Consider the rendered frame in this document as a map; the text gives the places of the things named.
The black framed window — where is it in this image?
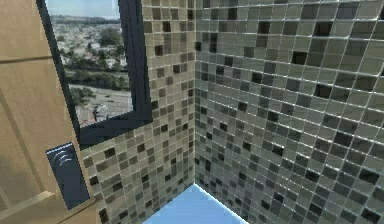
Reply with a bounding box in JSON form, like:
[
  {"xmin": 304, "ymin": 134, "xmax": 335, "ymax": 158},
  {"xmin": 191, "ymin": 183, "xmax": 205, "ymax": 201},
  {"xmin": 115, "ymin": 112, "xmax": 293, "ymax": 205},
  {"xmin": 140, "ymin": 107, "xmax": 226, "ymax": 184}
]
[{"xmin": 35, "ymin": 0, "xmax": 154, "ymax": 150}]

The light wooden cupboard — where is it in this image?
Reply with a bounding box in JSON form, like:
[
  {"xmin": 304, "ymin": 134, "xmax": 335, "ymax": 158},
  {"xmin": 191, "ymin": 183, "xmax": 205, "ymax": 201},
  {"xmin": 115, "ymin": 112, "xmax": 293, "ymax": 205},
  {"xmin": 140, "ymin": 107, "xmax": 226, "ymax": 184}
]
[{"xmin": 0, "ymin": 0, "xmax": 102, "ymax": 224}]

